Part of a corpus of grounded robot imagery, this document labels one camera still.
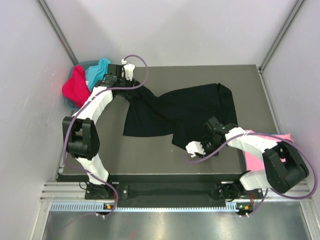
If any red t shirt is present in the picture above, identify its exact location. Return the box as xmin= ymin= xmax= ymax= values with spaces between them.
xmin=62 ymin=64 xmax=91 ymax=108

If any right aluminium frame post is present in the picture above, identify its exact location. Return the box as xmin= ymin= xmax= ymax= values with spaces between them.
xmin=258 ymin=0 xmax=306 ymax=73

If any folded pink t shirt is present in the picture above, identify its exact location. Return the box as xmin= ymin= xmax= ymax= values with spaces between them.
xmin=243 ymin=133 xmax=295 ymax=172

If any blue laundry basket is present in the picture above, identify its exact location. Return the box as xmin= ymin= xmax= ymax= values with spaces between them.
xmin=64 ymin=60 xmax=99 ymax=112

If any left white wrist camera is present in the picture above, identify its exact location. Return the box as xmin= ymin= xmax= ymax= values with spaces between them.
xmin=121 ymin=59 xmax=136 ymax=81

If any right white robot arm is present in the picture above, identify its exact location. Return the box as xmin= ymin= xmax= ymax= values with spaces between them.
xmin=201 ymin=117 xmax=310 ymax=198

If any aluminium frame post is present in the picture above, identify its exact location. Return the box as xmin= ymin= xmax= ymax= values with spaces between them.
xmin=35 ymin=0 xmax=79 ymax=65
xmin=258 ymin=0 xmax=306 ymax=73

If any black t shirt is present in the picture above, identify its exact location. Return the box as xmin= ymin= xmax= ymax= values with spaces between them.
xmin=123 ymin=83 xmax=238 ymax=149

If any left aluminium frame post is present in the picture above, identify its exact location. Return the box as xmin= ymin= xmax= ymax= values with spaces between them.
xmin=35 ymin=0 xmax=79 ymax=65

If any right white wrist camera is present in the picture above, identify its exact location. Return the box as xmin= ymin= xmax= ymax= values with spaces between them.
xmin=185 ymin=141 xmax=206 ymax=158

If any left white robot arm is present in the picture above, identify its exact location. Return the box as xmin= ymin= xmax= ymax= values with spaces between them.
xmin=62 ymin=60 xmax=136 ymax=200

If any teal t shirt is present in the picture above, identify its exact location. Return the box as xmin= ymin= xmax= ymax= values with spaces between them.
xmin=85 ymin=58 xmax=111 ymax=92

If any aluminium front rail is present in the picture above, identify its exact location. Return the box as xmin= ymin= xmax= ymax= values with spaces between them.
xmin=39 ymin=181 xmax=313 ymax=203

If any slotted grey cable duct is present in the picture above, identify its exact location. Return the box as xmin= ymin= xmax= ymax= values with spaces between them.
xmin=50 ymin=202 xmax=250 ymax=213

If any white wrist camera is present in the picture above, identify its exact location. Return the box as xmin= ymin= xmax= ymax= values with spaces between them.
xmin=185 ymin=141 xmax=206 ymax=158
xmin=121 ymin=59 xmax=136 ymax=81

